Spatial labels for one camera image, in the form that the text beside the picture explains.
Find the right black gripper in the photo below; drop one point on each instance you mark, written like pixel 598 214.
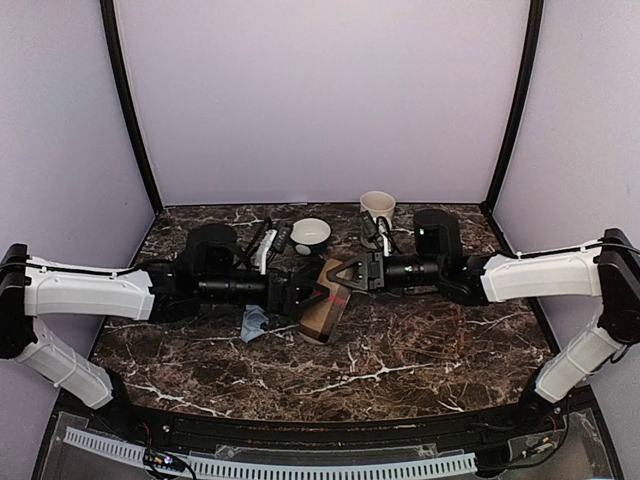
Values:
pixel 372 266

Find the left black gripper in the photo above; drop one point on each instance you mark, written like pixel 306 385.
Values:
pixel 296 284

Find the light blue cloth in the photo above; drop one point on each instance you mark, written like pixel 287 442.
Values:
pixel 254 323

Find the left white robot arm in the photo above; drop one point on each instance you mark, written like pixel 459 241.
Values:
pixel 211 270

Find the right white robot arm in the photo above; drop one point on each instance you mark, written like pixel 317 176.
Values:
pixel 607 268

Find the white and navy bowl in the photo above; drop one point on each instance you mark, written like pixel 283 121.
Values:
pixel 310 236

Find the white seahorse mug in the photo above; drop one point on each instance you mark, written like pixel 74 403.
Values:
pixel 377 204

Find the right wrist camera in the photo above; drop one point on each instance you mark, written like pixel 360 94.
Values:
pixel 375 232

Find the black front rail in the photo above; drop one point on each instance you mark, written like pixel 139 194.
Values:
pixel 477 430

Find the right black frame post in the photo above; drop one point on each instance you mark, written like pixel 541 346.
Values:
pixel 520 94

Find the black frame post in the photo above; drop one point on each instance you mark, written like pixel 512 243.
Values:
pixel 125 97
pixel 520 94

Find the left black frame post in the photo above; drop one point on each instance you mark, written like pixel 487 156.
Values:
pixel 125 97

